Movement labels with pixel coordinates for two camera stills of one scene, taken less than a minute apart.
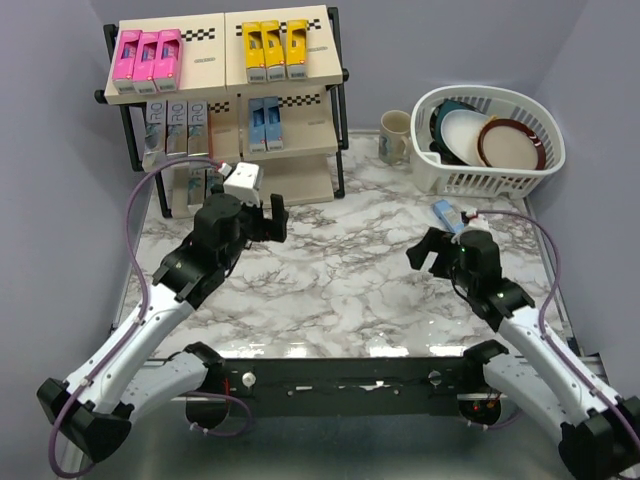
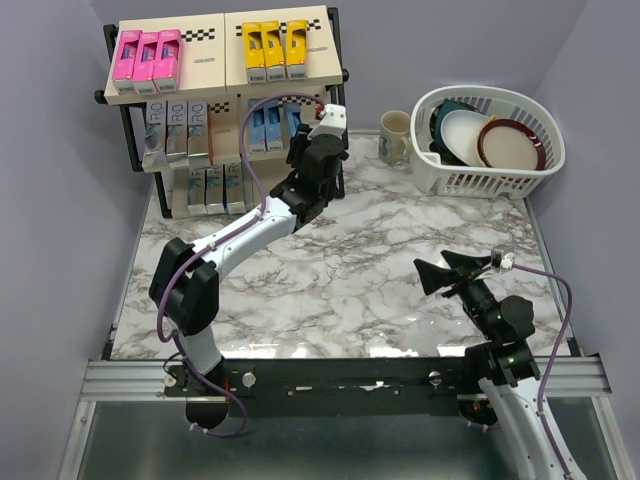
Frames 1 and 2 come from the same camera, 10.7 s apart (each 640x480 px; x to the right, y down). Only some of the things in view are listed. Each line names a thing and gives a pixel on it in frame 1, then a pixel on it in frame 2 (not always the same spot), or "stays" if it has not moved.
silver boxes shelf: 156,127 stays
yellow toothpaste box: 296,49 stays
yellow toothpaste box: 254,49 stays
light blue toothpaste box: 257,125 stays
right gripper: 437,241 → 433,277
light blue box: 449,215 → 292,114
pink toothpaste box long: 145,67 stays
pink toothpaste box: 168,63 stays
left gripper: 268,228 → 299,145
